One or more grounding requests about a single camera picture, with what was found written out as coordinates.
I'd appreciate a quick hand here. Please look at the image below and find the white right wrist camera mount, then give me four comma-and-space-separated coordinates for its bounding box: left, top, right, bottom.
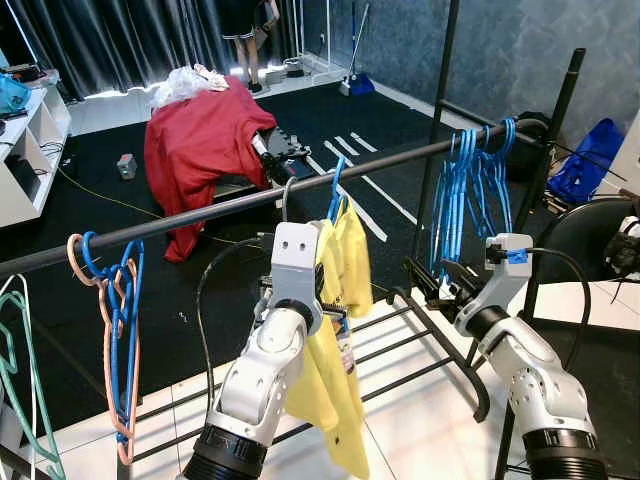
478, 232, 536, 311

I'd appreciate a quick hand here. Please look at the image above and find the yellow garment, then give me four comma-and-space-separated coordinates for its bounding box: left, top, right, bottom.
283, 193, 375, 480

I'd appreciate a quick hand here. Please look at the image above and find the small grey box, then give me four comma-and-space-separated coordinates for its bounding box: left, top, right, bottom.
116, 152, 139, 182

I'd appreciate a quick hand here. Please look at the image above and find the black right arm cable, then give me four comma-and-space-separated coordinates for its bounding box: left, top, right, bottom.
527, 245, 593, 373

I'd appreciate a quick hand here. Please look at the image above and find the white plastic hanger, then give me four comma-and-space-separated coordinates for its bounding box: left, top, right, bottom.
0, 273, 46, 451

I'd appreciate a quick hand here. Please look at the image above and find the blue plastic hanger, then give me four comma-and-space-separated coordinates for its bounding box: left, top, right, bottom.
480, 118, 519, 236
326, 153, 351, 226
455, 125, 501, 251
80, 230, 147, 441
430, 128, 481, 281

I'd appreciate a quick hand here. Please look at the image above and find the black office chair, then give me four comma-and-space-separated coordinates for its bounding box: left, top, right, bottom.
528, 195, 640, 296

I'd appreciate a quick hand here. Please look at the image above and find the black curtain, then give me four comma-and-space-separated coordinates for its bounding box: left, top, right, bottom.
0, 0, 331, 101

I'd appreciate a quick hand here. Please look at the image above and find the blue dustpan with handle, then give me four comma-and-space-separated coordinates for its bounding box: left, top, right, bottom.
337, 0, 378, 99

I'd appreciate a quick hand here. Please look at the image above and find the white plastic bag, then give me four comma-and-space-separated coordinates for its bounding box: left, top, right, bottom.
150, 63, 233, 109

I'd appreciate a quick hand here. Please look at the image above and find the green plastic hanger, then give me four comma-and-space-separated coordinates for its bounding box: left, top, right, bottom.
0, 275, 67, 480

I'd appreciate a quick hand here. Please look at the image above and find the black machine under cover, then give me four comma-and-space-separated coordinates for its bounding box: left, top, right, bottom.
248, 125, 313, 196

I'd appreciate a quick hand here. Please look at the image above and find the blue cloth bag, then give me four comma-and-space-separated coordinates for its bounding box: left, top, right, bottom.
547, 117, 628, 207

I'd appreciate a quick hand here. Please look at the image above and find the red cloth cover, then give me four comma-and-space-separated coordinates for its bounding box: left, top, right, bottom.
143, 73, 281, 264

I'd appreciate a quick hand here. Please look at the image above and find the cyan bag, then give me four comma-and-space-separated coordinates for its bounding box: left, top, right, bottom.
0, 73, 31, 117

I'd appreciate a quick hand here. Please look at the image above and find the pink plastic hanger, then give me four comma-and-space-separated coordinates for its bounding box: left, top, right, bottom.
66, 232, 143, 467

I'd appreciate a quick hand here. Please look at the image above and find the grey plastic hanger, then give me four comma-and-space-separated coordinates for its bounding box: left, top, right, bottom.
281, 177, 301, 225

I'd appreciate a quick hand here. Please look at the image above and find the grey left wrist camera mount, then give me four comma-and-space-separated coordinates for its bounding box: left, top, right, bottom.
270, 221, 325, 306

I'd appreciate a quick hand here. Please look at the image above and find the black backpack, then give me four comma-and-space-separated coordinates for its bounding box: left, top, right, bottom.
505, 108, 553, 183

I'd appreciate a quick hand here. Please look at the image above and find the black metal clothes rack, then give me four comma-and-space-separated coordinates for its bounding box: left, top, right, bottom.
0, 0, 589, 480

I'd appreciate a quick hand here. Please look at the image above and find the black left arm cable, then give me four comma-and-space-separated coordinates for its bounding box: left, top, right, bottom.
195, 232, 273, 426

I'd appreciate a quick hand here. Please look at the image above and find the person in black shorts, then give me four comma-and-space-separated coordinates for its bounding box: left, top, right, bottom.
218, 0, 283, 94

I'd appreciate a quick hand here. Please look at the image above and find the white shelf unit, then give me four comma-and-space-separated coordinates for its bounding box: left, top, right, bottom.
0, 65, 73, 231

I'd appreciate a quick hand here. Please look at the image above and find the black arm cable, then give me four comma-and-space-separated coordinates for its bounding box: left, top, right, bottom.
195, 232, 273, 426
527, 245, 593, 373

